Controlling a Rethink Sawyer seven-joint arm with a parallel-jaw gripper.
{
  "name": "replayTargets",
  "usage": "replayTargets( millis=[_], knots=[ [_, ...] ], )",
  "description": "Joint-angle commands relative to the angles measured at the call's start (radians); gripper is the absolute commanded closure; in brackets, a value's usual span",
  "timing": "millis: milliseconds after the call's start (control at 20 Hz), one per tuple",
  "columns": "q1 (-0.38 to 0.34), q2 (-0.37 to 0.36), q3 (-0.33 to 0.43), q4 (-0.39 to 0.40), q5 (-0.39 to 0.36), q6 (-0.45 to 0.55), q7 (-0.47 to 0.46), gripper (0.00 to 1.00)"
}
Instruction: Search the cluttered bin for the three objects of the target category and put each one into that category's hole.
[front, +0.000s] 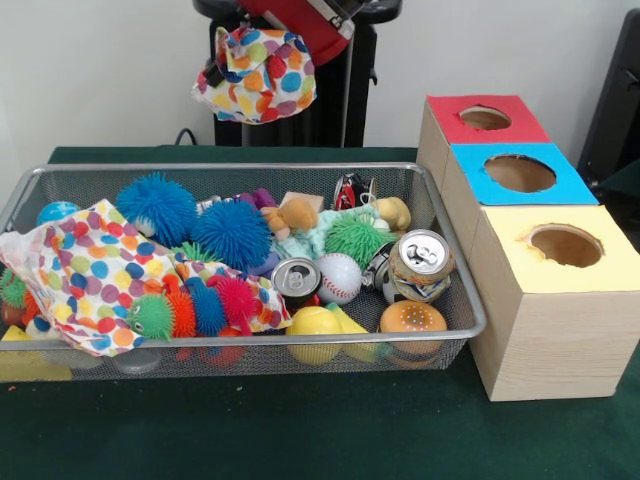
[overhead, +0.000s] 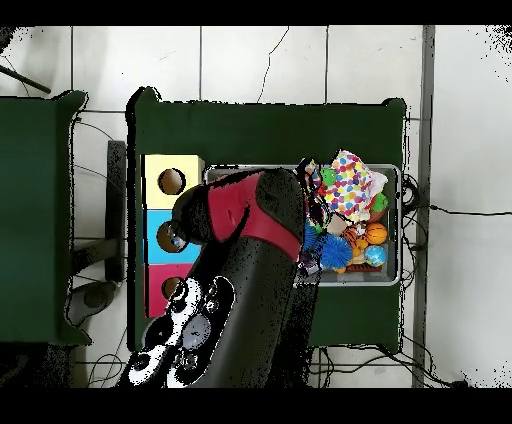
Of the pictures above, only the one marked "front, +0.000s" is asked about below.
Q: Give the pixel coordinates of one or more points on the plain yellow ball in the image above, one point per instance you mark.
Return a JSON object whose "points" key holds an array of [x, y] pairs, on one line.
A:
{"points": [[315, 325]]}

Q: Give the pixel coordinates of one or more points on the multicoloured spiky caterpillar toy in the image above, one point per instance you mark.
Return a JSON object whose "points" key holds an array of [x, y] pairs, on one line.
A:
{"points": [[190, 312]]}

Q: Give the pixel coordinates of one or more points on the colourful patterned cloth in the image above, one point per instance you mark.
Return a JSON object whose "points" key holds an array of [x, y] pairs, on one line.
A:
{"points": [[255, 80]]}

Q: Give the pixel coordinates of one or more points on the orange ball with cream dots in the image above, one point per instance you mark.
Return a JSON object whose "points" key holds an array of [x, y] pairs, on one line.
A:
{"points": [[412, 320]]}

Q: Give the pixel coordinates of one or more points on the green spiky rubber ball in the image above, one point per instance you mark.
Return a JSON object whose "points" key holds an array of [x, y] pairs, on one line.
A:
{"points": [[355, 238]]}

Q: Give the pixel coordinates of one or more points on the black panel stand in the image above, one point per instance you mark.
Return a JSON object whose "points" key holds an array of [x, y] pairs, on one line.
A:
{"points": [[615, 100]]}

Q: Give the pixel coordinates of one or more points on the tan plush animal toy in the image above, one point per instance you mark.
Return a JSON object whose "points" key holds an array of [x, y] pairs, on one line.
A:
{"points": [[290, 213]]}

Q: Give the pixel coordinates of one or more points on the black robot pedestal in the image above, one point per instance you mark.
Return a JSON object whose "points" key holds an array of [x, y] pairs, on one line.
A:
{"points": [[290, 135]]}

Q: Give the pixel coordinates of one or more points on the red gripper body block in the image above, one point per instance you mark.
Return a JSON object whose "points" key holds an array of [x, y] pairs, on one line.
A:
{"points": [[300, 25]]}

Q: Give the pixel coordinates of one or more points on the polka dot cloth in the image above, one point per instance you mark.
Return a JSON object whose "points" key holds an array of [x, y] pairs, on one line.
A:
{"points": [[90, 270]]}

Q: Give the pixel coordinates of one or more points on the wooden box with three holes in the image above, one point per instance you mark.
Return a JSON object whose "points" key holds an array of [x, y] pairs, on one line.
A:
{"points": [[550, 340]]}

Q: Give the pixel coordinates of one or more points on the crushed silver drink can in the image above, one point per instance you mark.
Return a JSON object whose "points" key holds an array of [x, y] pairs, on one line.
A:
{"points": [[420, 262]]}

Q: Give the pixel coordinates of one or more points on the blue spiky rubber ball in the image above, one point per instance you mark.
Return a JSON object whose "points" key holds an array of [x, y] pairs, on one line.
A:
{"points": [[232, 232], [155, 205]]}

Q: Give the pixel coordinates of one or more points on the shallow clear mesh bin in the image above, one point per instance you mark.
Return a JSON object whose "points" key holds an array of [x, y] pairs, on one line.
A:
{"points": [[70, 185]]}

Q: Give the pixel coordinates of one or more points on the dark green table cloth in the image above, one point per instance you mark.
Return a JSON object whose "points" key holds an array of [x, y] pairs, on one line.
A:
{"points": [[625, 180], [300, 430]]}

